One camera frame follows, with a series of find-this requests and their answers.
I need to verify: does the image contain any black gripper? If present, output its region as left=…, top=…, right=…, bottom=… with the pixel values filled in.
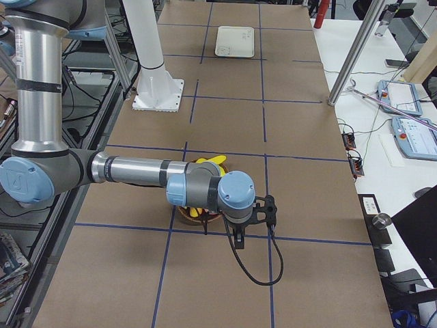
left=224, top=215, right=255, bottom=249

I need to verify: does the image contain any yellow banana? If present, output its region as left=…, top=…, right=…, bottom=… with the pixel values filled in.
left=195, top=154, right=227, bottom=165
left=189, top=207, right=203, bottom=218

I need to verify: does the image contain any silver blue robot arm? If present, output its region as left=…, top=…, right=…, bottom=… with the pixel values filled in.
left=1, top=1, right=256, bottom=249

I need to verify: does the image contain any brown wicker basket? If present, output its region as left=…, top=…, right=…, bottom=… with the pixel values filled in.
left=177, top=161, right=229, bottom=227

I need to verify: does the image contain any white rectangular bear plate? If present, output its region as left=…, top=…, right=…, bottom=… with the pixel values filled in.
left=214, top=26, right=255, bottom=58

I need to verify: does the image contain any orange relay module lower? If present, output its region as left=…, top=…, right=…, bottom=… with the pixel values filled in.
left=348, top=155, right=365, bottom=179

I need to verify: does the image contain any orange relay module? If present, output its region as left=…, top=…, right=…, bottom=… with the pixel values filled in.
left=341, top=132, right=356, bottom=150
left=348, top=155, right=365, bottom=179

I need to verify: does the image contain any metal weight cylinder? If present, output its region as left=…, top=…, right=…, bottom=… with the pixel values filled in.
left=371, top=213, right=392, bottom=230

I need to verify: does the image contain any orange relay module upper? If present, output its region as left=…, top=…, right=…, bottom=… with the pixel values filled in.
left=341, top=132, right=356, bottom=150

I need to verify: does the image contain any pink grabber stick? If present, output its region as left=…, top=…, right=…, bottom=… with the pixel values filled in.
left=346, top=79, right=436, bottom=131

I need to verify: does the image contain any lower teach pendant tablet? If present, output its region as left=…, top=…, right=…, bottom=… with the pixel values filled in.
left=391, top=116, right=436, bottom=161

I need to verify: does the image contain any teach pendant tablet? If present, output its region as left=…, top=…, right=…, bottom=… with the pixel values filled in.
left=377, top=80, right=423, bottom=117
left=391, top=116, right=436, bottom=161

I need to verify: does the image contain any upper teach pendant tablet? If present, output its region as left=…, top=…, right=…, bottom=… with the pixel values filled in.
left=377, top=80, right=423, bottom=117

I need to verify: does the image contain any red bottle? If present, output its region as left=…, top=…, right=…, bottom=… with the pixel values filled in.
left=313, top=0, right=330, bottom=29

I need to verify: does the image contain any black camera cable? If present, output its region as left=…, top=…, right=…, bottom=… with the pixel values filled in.
left=223, top=218, right=284, bottom=285

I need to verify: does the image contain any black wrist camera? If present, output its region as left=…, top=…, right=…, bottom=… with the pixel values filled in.
left=253, top=195, right=277, bottom=230

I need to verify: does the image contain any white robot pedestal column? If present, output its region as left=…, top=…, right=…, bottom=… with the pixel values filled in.
left=122, top=0, right=184, bottom=112

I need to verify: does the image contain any aluminium frame post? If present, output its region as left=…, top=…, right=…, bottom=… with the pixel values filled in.
left=328, top=0, right=384, bottom=106

